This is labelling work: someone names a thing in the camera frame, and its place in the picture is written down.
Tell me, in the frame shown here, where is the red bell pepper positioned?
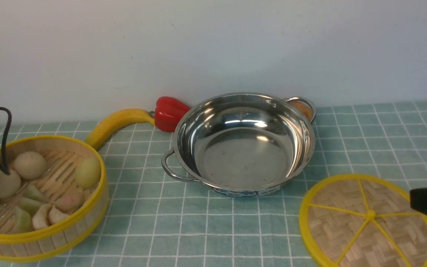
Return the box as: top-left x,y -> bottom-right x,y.
149,96 -> 191,132

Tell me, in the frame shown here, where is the white steamed bun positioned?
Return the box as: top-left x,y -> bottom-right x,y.
0,169 -> 21,199
13,151 -> 49,180

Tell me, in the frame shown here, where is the green translucent dumpling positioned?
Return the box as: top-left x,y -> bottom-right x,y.
17,197 -> 45,217
22,184 -> 49,203
8,207 -> 34,234

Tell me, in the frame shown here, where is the stainless steel pot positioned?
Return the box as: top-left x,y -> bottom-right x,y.
161,92 -> 317,198

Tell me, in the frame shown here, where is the yellow-rimmed bamboo steamer basket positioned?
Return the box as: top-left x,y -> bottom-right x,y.
0,135 -> 109,263

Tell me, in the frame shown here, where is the woven bamboo steamer lid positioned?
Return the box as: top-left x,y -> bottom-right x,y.
298,174 -> 427,267

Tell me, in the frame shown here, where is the green checked tablecloth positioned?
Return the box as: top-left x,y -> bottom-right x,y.
0,101 -> 427,267

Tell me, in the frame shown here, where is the pink translucent dumpling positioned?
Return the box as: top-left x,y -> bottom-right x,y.
54,192 -> 85,213

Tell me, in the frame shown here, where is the white pleated dumpling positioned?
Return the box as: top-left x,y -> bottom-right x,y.
32,203 -> 52,230
47,205 -> 69,225

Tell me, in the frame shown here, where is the orange round fruit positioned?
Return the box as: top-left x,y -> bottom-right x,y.
289,101 -> 314,122

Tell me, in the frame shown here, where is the pale green steamed bun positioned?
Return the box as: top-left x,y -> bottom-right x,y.
74,158 -> 101,189

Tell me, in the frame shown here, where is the yellow banana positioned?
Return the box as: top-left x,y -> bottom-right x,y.
84,108 -> 155,150

